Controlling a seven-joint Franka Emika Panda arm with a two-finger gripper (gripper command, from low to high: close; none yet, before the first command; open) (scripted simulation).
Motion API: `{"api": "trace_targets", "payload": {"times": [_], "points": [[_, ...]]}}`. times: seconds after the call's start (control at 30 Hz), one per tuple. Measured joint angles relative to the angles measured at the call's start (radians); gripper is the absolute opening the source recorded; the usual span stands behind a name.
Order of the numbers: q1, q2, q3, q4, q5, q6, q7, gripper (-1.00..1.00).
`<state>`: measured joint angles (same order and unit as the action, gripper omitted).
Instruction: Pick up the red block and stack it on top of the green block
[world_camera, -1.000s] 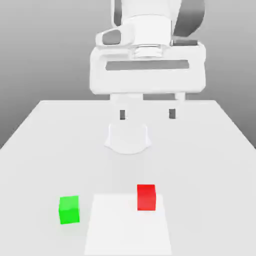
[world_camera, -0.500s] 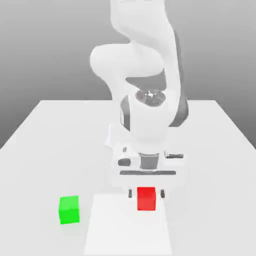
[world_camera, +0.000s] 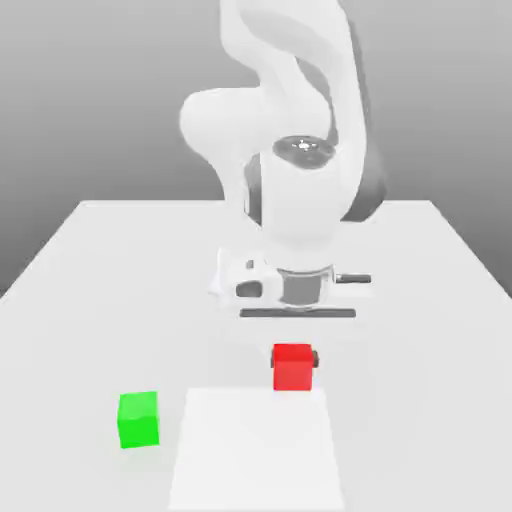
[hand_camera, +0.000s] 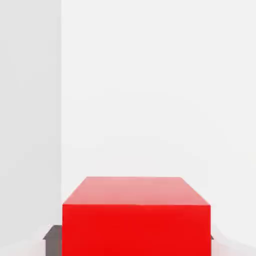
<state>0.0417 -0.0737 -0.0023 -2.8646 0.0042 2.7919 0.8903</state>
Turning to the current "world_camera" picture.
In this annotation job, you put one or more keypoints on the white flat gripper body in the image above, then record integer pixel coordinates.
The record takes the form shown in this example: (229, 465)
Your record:
(298, 313)

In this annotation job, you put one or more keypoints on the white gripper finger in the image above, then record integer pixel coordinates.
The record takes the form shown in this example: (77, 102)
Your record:
(272, 358)
(315, 358)

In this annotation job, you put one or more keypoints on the small red cube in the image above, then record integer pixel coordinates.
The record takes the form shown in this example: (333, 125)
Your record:
(292, 370)

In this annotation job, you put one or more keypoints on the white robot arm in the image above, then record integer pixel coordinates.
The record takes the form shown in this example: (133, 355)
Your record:
(300, 200)

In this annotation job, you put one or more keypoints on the small green cube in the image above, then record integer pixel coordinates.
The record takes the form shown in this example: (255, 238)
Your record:
(138, 422)

